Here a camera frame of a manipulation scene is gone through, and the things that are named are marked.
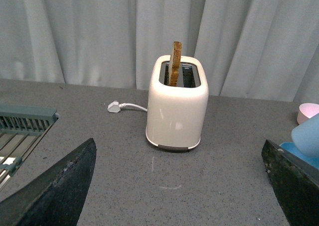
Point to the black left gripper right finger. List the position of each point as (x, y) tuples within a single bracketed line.
[(295, 184)]

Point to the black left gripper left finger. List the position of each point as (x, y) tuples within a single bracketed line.
[(57, 196)]

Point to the light blue plastic cup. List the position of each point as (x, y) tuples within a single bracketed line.
[(306, 137)]

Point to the pink plastic bowl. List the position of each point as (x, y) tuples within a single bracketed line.
[(307, 111)]

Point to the green dish drying rack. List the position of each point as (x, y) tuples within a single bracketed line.
[(21, 130)]

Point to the white two-slot toaster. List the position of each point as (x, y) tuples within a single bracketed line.
[(176, 114)]

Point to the grey-white curtain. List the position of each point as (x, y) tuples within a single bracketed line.
[(261, 49)]

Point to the toasted bread slice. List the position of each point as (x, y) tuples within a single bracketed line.
[(174, 64)]

